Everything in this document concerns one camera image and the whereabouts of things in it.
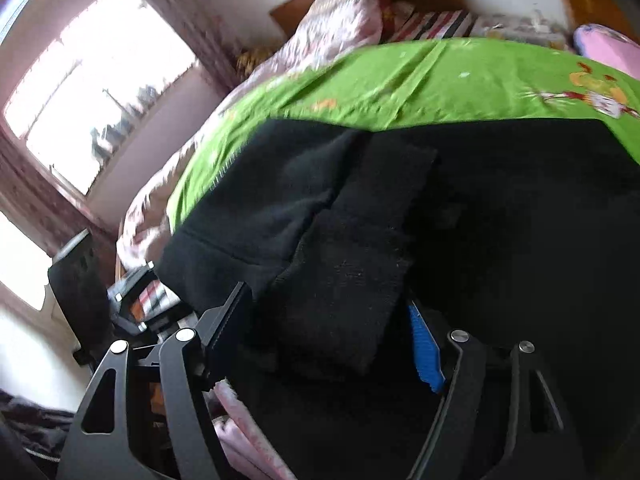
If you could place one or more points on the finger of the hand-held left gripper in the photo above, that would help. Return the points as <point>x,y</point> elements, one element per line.
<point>145,332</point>
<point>132,280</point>

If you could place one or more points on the green printed blanket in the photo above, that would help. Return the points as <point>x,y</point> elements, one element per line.
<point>400,85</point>

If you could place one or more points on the pink bed sheet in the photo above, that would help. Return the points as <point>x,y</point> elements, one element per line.
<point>610,47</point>

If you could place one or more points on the dark cloth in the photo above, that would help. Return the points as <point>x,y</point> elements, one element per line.
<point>35,430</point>

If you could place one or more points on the checked cloth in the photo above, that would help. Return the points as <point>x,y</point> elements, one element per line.
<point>440,22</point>

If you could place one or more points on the pale fringed cloth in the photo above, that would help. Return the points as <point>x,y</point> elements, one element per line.
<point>245,435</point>

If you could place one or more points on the tiger striped plush toy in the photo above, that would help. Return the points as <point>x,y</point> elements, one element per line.
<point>252,60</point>

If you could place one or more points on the window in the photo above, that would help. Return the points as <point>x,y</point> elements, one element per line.
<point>17,265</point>
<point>90,85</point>

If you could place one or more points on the black pants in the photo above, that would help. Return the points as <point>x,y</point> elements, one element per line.
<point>500,210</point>

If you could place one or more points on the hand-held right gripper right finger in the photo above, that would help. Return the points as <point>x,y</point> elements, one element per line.
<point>425,355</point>

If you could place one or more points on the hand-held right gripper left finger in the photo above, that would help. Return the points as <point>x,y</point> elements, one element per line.
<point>227,325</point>

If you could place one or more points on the pink white floral quilt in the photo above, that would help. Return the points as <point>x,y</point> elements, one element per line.
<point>320,25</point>

